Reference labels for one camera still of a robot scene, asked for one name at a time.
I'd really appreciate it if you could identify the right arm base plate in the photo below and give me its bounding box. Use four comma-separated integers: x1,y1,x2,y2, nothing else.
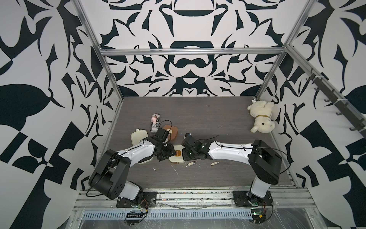
232,191,273,208

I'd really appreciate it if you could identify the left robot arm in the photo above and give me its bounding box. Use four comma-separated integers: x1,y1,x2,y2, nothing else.
89,128,175,204

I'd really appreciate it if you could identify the white teddy bear plush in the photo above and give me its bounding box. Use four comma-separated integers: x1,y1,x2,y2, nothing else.
247,100,275,134

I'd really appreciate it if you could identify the brown nail kit case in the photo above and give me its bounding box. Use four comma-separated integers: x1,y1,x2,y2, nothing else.
163,125,178,141

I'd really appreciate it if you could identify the small cream clipper left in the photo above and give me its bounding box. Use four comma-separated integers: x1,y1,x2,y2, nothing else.
186,161,197,168

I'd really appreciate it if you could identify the crushed flag print can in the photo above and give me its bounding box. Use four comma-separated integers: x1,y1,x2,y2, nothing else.
151,113,160,133

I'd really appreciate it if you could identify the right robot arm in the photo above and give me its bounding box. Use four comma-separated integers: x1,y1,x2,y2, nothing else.
182,133,283,200

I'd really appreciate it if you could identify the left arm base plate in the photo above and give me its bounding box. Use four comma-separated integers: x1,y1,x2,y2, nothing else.
116,191,157,208

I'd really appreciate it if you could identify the cream nail kit case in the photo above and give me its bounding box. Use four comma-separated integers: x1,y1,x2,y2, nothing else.
169,145,185,164
131,129,153,165

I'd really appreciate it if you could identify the right circuit board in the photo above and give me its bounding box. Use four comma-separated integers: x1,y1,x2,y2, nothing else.
250,209,266,225

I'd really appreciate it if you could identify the wall hook rail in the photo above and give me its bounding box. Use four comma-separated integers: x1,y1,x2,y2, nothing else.
305,68,366,132

